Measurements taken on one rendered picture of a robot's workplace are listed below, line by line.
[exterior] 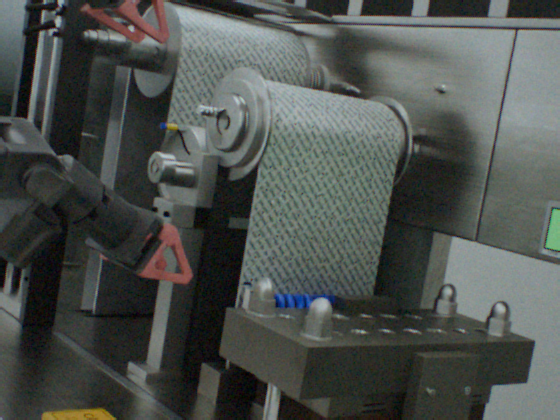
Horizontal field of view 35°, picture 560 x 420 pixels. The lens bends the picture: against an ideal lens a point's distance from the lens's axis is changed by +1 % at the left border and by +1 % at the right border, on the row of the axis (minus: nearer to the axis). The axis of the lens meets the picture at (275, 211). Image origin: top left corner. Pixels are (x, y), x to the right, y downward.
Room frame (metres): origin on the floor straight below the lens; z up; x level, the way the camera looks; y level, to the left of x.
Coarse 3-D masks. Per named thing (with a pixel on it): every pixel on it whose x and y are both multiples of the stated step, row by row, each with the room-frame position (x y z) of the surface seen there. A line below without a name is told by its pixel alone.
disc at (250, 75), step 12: (240, 72) 1.18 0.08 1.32; (252, 72) 1.16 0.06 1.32; (252, 84) 1.16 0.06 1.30; (264, 84) 1.14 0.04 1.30; (264, 96) 1.13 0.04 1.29; (264, 108) 1.13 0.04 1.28; (264, 120) 1.13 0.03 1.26; (264, 132) 1.12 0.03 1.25; (264, 144) 1.12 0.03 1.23; (252, 156) 1.14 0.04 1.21; (228, 168) 1.18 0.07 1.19; (240, 168) 1.15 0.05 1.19; (252, 168) 1.13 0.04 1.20
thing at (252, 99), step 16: (240, 80) 1.16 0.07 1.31; (256, 96) 1.14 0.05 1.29; (256, 112) 1.13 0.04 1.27; (208, 128) 1.21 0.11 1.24; (256, 128) 1.12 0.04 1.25; (208, 144) 1.20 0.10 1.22; (240, 144) 1.14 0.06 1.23; (256, 144) 1.13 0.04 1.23; (400, 144) 1.28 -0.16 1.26; (224, 160) 1.17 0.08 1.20; (240, 160) 1.14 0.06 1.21
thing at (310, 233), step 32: (256, 192) 1.13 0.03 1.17; (288, 192) 1.16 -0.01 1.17; (320, 192) 1.19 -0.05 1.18; (352, 192) 1.23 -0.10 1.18; (384, 192) 1.26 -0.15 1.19; (256, 224) 1.13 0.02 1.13; (288, 224) 1.16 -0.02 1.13; (320, 224) 1.20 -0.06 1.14; (352, 224) 1.23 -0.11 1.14; (384, 224) 1.27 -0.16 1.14; (256, 256) 1.14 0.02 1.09; (288, 256) 1.17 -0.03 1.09; (320, 256) 1.20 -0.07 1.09; (352, 256) 1.24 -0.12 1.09; (288, 288) 1.18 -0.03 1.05; (320, 288) 1.21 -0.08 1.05; (352, 288) 1.25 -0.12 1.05
